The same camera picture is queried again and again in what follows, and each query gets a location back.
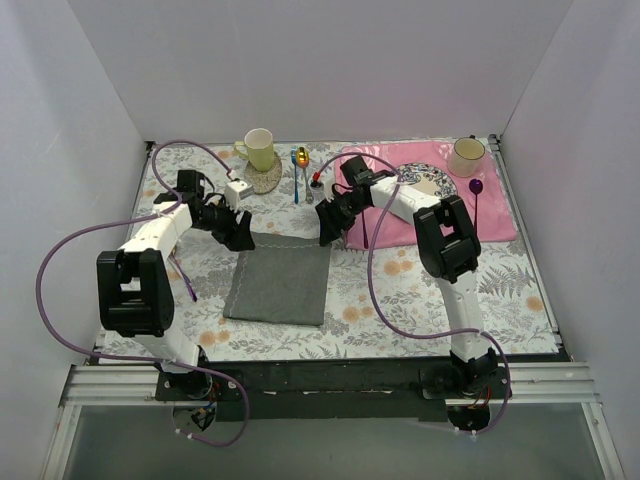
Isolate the grey cloth napkin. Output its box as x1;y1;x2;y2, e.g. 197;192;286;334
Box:
223;233;331;327

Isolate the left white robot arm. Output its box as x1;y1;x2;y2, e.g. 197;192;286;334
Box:
97;170;255;400

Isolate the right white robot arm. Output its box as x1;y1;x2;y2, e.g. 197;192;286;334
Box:
315;153;502;398

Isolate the floral tablecloth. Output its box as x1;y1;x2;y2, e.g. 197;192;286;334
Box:
102;140;560;362

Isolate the purple fork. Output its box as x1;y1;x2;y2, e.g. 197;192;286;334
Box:
361;213;369;250

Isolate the pink floral placemat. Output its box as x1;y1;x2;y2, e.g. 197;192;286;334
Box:
334;141;517;250

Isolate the round woven coaster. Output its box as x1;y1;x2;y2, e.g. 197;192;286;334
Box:
244;153;282;195

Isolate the gold bowl spoon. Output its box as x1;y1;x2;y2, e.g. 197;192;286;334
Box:
296;147;314;204

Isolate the yellow-green mug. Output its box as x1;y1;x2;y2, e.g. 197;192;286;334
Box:
234;128;274;172

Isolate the blue floral plate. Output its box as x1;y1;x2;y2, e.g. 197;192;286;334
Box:
397;163;458;198

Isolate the cream mug dark rim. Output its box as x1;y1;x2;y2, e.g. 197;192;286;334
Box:
447;135;486;178

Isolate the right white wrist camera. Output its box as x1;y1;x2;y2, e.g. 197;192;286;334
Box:
309;172;334;201

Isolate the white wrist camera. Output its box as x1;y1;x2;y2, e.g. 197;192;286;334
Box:
224;179;254;211
309;172;334;201

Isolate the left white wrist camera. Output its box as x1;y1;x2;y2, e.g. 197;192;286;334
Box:
224;179;254;211

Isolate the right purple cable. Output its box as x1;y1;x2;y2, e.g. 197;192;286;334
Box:
313;153;514;437

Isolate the purple cable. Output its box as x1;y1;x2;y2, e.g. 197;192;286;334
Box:
35;140;250;447
313;153;514;437

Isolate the gold spoon purple handle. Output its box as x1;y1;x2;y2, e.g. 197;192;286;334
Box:
169;252;198;303

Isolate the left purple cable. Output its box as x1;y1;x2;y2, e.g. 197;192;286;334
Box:
35;140;250;447

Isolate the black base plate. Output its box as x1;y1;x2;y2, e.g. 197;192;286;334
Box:
154;349;514;421

